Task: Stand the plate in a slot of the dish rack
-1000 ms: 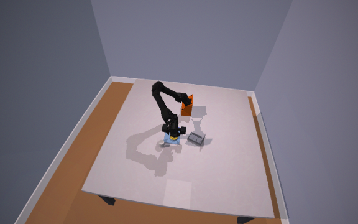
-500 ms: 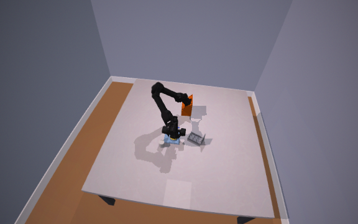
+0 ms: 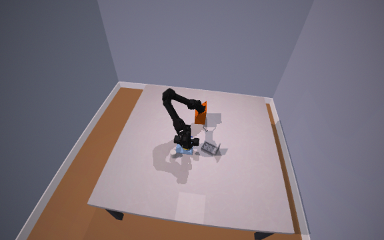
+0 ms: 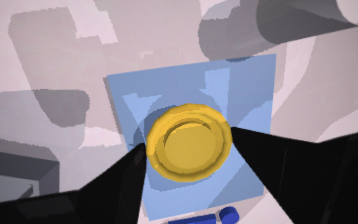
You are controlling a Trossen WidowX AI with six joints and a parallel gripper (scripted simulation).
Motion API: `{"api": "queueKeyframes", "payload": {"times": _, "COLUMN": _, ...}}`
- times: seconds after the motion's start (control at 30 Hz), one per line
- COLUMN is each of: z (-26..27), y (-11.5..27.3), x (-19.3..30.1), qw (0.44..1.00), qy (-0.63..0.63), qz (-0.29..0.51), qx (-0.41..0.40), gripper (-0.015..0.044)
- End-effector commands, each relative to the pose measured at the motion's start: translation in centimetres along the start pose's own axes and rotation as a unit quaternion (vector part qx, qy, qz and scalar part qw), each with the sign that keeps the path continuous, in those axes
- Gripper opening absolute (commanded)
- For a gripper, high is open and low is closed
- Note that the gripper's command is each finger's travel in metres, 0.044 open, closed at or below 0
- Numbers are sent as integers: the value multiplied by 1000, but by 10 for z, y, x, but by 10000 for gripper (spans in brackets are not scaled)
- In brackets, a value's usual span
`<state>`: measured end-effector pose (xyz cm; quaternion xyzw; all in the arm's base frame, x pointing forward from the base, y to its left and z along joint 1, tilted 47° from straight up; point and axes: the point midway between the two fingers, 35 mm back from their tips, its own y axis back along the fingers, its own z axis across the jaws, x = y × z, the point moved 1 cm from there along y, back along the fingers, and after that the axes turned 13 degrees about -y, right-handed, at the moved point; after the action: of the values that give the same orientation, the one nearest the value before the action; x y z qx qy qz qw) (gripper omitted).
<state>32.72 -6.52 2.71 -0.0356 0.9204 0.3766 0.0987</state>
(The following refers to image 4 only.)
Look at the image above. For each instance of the yellow plate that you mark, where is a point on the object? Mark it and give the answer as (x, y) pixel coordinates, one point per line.
(189, 142)

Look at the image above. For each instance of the light blue flat mat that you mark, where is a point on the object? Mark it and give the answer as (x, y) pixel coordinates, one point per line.
(241, 89)

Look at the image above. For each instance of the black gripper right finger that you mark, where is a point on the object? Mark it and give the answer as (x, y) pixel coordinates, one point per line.
(303, 177)

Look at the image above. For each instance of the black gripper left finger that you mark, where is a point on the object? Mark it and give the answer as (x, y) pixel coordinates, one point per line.
(114, 197)

